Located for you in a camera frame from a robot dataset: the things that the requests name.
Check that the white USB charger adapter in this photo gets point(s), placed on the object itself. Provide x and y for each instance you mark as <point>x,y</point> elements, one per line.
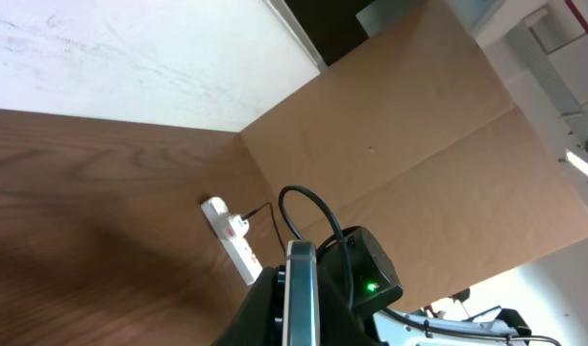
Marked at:
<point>236,227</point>

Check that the black smartphone with lit screen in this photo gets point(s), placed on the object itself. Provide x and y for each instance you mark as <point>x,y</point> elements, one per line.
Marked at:
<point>301,316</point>

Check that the brown cardboard panel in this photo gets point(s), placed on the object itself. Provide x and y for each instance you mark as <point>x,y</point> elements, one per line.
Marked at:
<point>413,136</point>

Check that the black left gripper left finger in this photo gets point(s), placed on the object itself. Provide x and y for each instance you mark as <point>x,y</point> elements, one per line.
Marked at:
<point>254,324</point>

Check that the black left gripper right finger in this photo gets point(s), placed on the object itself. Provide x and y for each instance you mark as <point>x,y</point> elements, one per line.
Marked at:
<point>338,325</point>

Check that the white power strip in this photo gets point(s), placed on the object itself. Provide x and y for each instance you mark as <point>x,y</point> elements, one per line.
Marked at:
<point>239,250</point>

